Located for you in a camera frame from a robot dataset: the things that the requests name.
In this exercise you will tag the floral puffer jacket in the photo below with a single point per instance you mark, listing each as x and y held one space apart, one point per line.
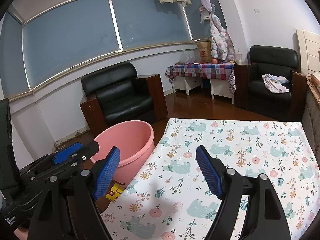
222 40

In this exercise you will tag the crumpled patterned cloth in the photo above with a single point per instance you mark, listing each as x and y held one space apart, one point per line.
273 82

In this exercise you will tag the purple hat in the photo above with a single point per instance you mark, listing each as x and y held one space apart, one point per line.
206 1

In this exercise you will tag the checkered tablecloth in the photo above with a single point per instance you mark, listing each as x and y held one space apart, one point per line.
200 70

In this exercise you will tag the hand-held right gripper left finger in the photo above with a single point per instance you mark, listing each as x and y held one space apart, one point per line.
107 172

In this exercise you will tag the brown paper bag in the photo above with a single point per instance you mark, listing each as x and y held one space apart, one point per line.
203 52

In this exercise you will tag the black leather armchair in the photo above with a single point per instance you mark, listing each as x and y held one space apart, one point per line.
120 100
265 97

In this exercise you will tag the pink plastic basin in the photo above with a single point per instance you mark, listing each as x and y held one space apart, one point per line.
125 140

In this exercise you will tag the plastic cup with straw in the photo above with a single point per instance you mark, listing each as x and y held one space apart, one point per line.
239 58

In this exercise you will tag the cream bed headboard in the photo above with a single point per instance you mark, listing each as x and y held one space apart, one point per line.
310 52

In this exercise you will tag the clear plastic bag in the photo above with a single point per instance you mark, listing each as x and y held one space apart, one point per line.
185 57

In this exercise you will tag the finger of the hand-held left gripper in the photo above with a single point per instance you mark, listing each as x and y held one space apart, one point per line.
66 152
87 152

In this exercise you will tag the window with blue blinds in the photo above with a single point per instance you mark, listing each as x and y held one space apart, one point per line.
75 42

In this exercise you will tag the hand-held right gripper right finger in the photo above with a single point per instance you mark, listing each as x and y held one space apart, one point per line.
208 172

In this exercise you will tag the floral bear print tablecloth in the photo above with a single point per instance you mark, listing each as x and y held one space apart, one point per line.
175 200

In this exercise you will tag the white plush hat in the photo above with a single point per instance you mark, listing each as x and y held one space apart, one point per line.
204 17

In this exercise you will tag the white side table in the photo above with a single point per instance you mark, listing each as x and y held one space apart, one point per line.
220 90

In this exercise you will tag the yellow cardboard box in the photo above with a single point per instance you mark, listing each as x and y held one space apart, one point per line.
113 192

